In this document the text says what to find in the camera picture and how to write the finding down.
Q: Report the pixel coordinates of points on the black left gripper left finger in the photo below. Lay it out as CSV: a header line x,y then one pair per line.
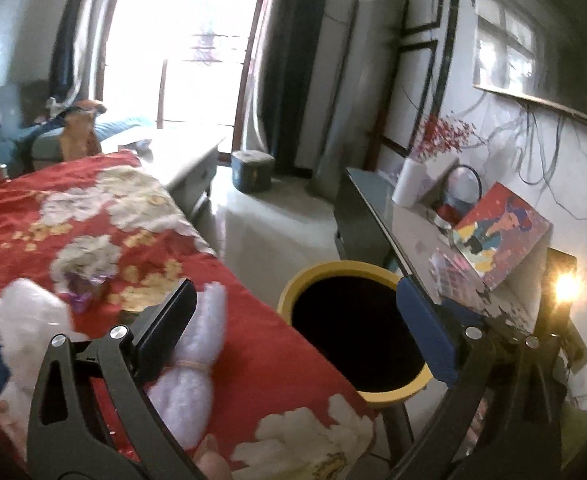
x,y
90,417

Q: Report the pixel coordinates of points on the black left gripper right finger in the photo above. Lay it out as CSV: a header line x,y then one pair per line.
x,y
500,415

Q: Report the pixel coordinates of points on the yellow rimmed trash bin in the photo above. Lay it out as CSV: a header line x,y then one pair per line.
x,y
348,311

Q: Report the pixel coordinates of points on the person's left hand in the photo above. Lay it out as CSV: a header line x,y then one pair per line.
x,y
209,460

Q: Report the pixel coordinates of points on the bead organiser box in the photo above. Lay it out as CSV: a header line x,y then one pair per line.
x,y
454,280

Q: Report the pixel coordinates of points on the purple candy wrapper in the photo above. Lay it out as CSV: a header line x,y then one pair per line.
x,y
85,292

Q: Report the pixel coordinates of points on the colourful painted canvas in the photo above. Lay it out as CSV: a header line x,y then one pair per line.
x,y
498,234

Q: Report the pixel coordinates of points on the red floral blanket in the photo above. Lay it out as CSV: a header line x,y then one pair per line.
x,y
280,409

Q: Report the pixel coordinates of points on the dark glass tv console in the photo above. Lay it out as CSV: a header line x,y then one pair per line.
x,y
371,228

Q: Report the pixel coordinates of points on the white paper towel roll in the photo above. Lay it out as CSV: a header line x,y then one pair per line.
x,y
409,183

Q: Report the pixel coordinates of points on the red berry branch decoration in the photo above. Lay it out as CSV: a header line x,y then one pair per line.
x,y
440,135

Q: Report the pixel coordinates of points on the brown paper bag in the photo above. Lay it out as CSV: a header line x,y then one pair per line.
x,y
78,138

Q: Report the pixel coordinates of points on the white coffee table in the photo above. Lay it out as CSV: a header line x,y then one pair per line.
x,y
183,160

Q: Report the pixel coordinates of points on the blue grey sofa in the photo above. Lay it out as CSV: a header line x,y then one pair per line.
x,y
31,122

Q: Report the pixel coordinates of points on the small blue storage stool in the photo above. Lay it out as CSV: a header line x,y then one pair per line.
x,y
252,171

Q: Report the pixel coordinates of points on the standing air conditioner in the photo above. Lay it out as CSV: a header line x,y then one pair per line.
x,y
364,79

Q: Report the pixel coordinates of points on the glass balcony door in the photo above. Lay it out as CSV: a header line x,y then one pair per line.
x,y
177,63

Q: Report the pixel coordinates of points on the dark green curtain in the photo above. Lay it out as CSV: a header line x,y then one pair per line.
x,y
289,50

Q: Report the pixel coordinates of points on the round wire frame mirror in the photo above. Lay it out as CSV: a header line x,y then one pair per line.
x,y
461,189

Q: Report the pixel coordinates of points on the wall mounted television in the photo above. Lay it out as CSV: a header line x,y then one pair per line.
x,y
534,50

